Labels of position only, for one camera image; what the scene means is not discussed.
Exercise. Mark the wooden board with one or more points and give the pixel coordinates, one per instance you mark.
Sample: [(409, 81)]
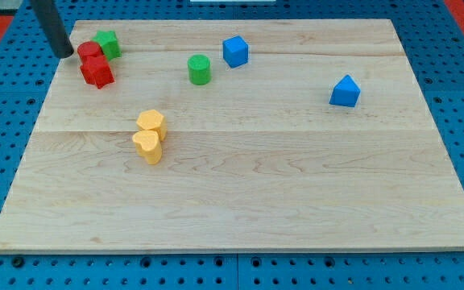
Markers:
[(255, 161)]

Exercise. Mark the red star block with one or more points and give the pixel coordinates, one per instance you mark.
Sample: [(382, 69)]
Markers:
[(96, 71)]

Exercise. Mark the green star block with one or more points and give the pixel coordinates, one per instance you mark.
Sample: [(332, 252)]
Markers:
[(109, 44)]

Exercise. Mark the yellow heart block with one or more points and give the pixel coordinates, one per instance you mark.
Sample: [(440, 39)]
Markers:
[(148, 146)]

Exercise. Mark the green cylinder block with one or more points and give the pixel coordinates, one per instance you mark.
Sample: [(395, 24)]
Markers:
[(199, 69)]

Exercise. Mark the yellow hexagon block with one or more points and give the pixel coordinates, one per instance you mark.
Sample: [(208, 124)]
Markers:
[(153, 120)]

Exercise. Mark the blue cube block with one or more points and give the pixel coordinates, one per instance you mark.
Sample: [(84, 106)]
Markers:
[(235, 51)]

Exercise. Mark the blue pentagon block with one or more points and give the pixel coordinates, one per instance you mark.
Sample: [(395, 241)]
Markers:
[(345, 93)]

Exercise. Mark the red cylinder block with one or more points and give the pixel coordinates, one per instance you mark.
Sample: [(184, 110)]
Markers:
[(89, 49)]

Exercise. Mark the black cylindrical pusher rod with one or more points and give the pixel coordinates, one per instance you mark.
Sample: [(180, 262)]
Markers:
[(53, 27)]

